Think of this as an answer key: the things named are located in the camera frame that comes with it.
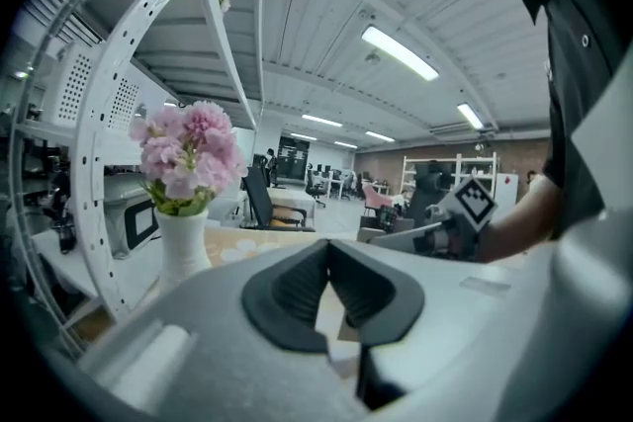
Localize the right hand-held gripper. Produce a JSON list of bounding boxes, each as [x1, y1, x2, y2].
[[368, 176, 497, 261]]

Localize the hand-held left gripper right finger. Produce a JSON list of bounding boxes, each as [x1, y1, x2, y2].
[[328, 207, 633, 422]]

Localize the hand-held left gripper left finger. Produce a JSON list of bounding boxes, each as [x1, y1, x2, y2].
[[78, 239, 370, 422]]

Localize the brown remote holder box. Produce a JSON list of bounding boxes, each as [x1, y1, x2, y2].
[[356, 215, 415, 244]]

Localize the person's right forearm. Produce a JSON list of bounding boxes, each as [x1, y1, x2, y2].
[[477, 175, 565, 263]]

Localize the pink chair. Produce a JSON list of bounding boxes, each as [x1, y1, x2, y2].
[[362, 182, 397, 216]]

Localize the black swivel office chair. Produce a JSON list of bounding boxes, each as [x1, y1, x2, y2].
[[407, 160, 454, 228]]

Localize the white vase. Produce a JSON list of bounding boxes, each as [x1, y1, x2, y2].
[[153, 207, 213, 293]]

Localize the white cabinet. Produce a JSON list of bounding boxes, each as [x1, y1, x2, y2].
[[494, 172, 519, 218]]

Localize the orange cushion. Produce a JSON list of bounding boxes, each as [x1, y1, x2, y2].
[[270, 207, 303, 227]]

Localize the small table with checked cloth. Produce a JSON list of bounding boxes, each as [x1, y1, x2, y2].
[[266, 189, 317, 213]]

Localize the black mesh armchair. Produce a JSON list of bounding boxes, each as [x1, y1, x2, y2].
[[241, 165, 317, 231]]

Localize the white appliance with dark window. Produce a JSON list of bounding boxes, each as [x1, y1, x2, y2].
[[103, 175, 162, 258]]

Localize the ceiling tube lights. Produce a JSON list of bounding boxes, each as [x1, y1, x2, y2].
[[290, 25, 485, 149]]

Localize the pink flowers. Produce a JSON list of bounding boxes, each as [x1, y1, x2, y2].
[[129, 101, 248, 216]]

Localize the white metal shelf rack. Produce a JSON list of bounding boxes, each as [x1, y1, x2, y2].
[[9, 0, 283, 352]]

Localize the person's black shirt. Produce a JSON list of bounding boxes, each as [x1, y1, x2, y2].
[[508, 0, 633, 238]]

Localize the white perforated basket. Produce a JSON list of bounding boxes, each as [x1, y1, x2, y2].
[[44, 42, 142, 134]]

